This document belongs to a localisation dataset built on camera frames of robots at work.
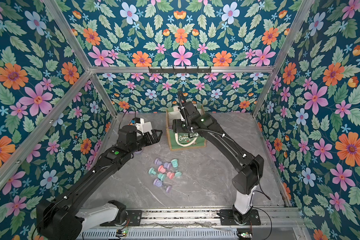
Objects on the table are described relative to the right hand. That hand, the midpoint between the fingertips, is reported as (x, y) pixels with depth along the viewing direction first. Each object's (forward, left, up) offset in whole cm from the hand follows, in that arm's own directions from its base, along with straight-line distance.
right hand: (182, 122), depth 78 cm
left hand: (-6, +12, -2) cm, 13 cm away
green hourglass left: (-17, +18, -26) cm, 36 cm away
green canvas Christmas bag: (+1, +1, -19) cm, 19 cm away
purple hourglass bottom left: (-24, +14, -25) cm, 37 cm away
